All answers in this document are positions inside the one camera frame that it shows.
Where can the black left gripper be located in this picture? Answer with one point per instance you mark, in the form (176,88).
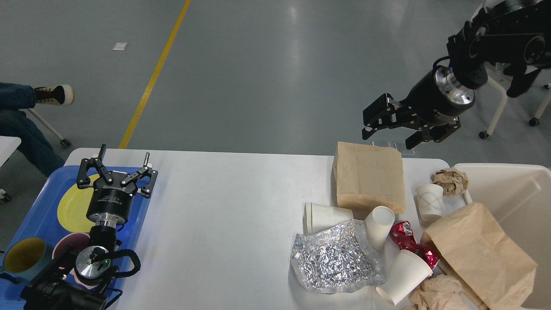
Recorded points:
(110,200)

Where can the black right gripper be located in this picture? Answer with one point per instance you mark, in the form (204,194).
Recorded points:
(431,108)

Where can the yellow plastic plate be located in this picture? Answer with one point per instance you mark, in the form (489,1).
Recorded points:
(72,211)

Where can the pink mug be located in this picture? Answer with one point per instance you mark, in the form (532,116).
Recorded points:
(79,241)

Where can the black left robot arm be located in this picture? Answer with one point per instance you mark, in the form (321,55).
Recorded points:
(81,280)

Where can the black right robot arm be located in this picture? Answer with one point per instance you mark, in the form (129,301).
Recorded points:
(512,32)

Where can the white chair leg left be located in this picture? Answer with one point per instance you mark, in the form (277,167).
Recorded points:
(64,141)

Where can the flat brown paper bag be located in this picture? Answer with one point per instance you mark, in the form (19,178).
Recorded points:
(368,176)

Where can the crumpled brown paper ball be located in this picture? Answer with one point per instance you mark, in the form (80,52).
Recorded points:
(451,180)

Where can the small scribbled paper cup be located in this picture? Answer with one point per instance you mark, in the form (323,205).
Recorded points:
(430,202)

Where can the grey office chair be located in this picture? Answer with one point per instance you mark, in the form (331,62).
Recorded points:
(498,80)

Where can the upright white paper cup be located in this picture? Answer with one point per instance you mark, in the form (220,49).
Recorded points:
(377,225)

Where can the crushed red can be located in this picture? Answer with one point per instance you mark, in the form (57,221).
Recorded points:
(402,235)

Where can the white table edge left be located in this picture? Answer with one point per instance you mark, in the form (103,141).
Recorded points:
(8,145)

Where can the teal mug yellow inside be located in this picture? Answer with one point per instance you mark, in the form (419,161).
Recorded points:
(26,259)

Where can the white plastic bin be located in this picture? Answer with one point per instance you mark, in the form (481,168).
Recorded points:
(519,198)

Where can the lying white paper cup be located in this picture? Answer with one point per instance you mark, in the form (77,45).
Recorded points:
(317,218)

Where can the seated person in jeans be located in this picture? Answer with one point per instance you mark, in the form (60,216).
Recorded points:
(14,99)

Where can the large brown paper bag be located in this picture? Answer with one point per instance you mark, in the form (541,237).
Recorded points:
(498,273)

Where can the front white paper cup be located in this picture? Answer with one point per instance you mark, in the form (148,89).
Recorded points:
(406,273)

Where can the crumpled aluminium foil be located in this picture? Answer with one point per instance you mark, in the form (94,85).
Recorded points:
(337,260)

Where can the crumpled brown paper front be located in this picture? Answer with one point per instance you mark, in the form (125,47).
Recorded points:
(442,292)

